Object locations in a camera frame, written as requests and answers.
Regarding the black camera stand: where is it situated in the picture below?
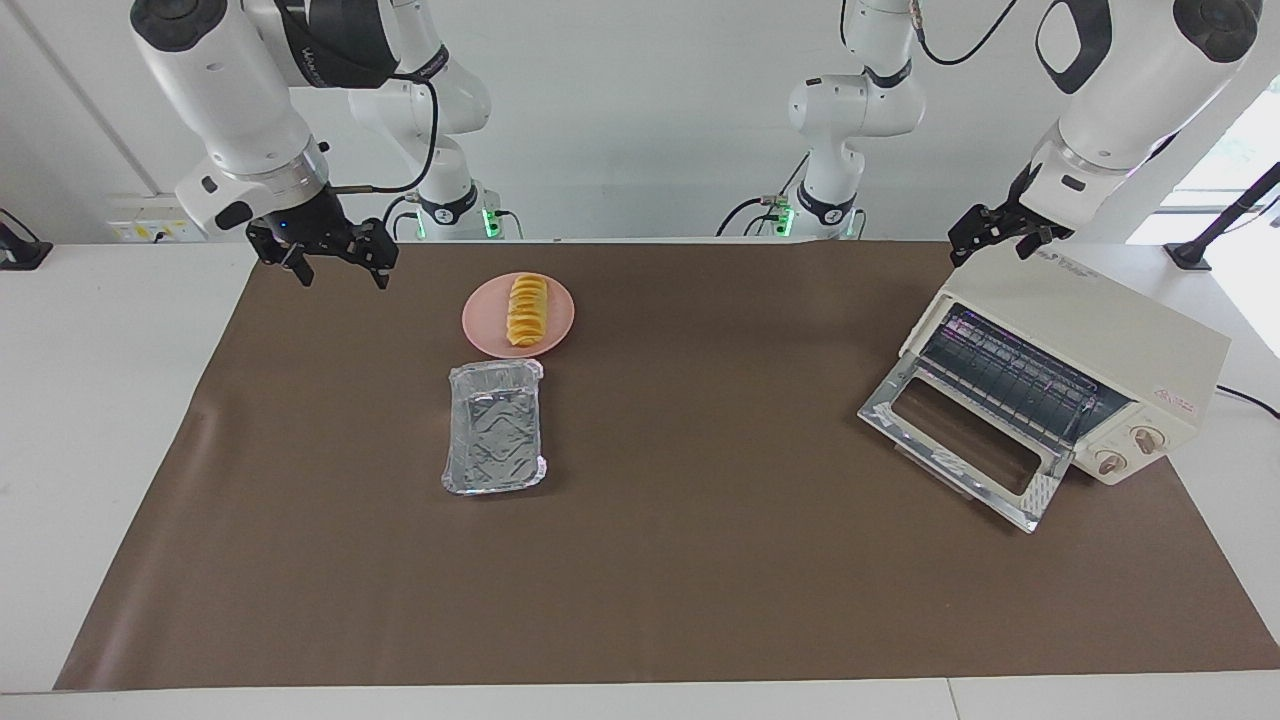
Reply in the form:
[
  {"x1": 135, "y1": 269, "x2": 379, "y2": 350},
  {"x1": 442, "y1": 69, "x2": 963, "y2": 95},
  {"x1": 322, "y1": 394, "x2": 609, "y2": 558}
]
[{"x1": 1165, "y1": 163, "x2": 1280, "y2": 272}]

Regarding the sliced golden bread loaf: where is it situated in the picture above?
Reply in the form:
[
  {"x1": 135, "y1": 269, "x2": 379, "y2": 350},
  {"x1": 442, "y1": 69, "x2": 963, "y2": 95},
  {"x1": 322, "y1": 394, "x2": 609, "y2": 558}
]
[{"x1": 506, "y1": 273, "x2": 551, "y2": 348}]

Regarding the black table clamp mount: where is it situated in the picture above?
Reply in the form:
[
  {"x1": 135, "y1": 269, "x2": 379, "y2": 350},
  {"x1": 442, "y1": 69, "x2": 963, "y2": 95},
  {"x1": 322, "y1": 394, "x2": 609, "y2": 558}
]
[{"x1": 0, "y1": 208, "x2": 53, "y2": 271}]

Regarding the silver glass oven door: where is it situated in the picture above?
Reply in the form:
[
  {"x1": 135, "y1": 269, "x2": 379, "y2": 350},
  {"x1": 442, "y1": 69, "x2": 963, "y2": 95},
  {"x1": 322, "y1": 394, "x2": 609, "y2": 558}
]
[{"x1": 857, "y1": 355, "x2": 1077, "y2": 534}]

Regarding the cream toaster oven body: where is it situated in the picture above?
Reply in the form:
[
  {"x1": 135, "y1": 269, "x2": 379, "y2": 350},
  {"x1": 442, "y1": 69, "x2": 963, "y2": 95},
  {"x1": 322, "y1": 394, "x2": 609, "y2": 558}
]
[{"x1": 900, "y1": 243, "x2": 1233, "y2": 488}]

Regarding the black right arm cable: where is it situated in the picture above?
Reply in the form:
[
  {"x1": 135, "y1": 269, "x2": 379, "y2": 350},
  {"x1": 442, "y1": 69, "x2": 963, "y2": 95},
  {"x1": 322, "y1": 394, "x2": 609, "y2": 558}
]
[{"x1": 325, "y1": 72, "x2": 441, "y2": 196}]

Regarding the metal oven wire rack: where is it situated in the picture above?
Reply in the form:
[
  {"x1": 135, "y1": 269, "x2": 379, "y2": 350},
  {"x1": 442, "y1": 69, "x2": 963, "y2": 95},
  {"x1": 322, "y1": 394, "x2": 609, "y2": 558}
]
[{"x1": 915, "y1": 305, "x2": 1136, "y2": 451}]

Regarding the white wall power socket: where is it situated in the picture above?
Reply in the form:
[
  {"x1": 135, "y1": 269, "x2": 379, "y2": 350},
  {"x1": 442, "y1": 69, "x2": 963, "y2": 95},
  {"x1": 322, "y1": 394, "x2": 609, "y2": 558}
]
[{"x1": 108, "y1": 195, "x2": 206, "y2": 244}]

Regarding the black oven power cable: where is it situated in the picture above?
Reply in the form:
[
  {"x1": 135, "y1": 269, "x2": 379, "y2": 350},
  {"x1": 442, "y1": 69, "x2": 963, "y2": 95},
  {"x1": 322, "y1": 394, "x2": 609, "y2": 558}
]
[{"x1": 1215, "y1": 385, "x2": 1280, "y2": 421}]

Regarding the bright window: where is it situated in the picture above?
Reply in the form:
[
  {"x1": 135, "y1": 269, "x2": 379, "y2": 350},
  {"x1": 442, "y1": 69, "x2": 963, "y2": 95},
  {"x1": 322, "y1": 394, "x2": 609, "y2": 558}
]
[{"x1": 1125, "y1": 85, "x2": 1280, "y2": 246}]

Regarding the aluminium foil tray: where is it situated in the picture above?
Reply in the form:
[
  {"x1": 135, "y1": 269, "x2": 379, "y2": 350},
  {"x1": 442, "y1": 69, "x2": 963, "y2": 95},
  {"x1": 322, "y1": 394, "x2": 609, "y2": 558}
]
[{"x1": 441, "y1": 359, "x2": 550, "y2": 497}]

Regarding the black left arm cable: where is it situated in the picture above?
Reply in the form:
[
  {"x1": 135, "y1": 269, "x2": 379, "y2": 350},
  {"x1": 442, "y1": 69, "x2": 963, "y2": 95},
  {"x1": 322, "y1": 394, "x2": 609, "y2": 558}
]
[{"x1": 910, "y1": 0, "x2": 1021, "y2": 67}]

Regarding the brown table mat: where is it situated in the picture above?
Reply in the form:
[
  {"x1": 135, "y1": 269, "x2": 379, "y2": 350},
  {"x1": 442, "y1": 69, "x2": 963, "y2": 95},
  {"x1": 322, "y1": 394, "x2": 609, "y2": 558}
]
[{"x1": 53, "y1": 240, "x2": 1280, "y2": 692}]

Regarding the pink round plate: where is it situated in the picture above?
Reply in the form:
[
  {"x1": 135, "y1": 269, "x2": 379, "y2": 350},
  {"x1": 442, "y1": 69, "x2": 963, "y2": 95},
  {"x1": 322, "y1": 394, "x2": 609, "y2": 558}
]
[{"x1": 461, "y1": 272, "x2": 577, "y2": 359}]

